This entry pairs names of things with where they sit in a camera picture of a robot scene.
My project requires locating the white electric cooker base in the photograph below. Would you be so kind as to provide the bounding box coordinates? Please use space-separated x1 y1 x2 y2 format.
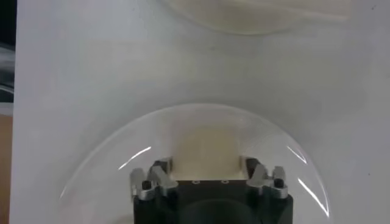
158 0 351 36

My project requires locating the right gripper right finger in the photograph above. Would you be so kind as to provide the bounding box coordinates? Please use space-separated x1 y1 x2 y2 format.
240 156 289 199

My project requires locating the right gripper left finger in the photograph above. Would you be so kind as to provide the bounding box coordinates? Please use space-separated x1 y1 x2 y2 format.
130 156 179 200

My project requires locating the round white plate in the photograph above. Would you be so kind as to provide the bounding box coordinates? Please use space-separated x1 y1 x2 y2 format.
59 102 333 224

